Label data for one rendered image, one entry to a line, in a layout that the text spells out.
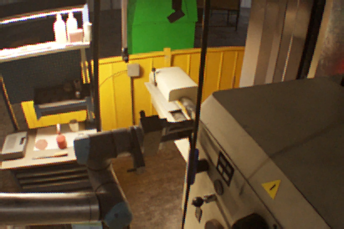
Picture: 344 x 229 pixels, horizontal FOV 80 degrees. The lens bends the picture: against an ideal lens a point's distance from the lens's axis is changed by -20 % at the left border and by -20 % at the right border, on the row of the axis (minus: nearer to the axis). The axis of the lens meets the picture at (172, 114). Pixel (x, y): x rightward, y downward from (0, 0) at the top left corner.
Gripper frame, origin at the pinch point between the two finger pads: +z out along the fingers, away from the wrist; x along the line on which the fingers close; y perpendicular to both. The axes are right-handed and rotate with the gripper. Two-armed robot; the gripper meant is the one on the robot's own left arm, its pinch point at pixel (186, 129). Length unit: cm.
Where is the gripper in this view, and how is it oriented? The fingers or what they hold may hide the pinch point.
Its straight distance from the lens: 71.3
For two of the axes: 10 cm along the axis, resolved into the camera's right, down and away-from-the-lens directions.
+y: -3.2, -7.9, 5.3
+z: 9.3, -1.7, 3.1
